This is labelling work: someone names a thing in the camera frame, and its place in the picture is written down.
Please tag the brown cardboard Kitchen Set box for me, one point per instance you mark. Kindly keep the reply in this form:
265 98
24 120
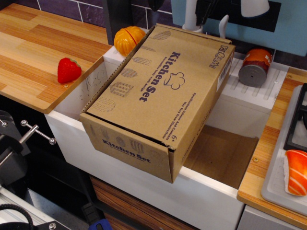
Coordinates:
152 109

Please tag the orange toy pumpkin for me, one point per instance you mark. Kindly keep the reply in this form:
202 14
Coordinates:
127 38

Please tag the white toy sink basin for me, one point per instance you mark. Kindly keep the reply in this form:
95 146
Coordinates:
204 193

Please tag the red toy strawberry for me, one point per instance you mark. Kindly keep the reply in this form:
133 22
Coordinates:
68 70

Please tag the white toy faucet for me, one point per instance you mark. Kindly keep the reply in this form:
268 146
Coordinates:
191 17

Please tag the orange toy tin can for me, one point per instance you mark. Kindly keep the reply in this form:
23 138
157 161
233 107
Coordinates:
255 66

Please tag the grey stove tray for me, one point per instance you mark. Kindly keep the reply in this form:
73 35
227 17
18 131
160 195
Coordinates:
273 189

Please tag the black stove grate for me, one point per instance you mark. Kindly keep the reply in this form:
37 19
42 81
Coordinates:
297 132

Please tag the black metal clamp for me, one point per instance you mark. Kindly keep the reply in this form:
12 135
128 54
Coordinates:
13 148

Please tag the salmon sushi toy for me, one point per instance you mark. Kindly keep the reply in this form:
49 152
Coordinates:
295 172

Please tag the white faucet handle lever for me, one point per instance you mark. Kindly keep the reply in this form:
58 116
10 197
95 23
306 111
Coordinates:
222 26

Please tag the blue clamp handle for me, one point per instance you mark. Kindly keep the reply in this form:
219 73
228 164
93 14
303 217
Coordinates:
102 224

